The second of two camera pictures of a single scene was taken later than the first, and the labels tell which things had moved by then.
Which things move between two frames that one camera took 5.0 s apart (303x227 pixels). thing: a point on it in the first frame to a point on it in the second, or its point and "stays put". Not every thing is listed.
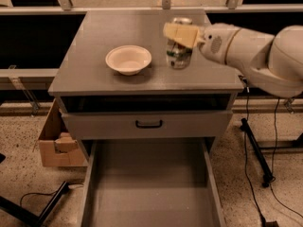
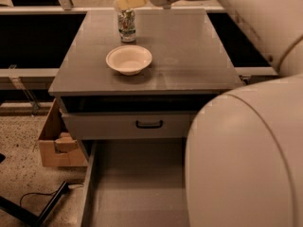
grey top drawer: (148, 125) stays put
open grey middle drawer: (151, 183) stays put
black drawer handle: (149, 126) stays put
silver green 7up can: (179, 56) to (126, 23)
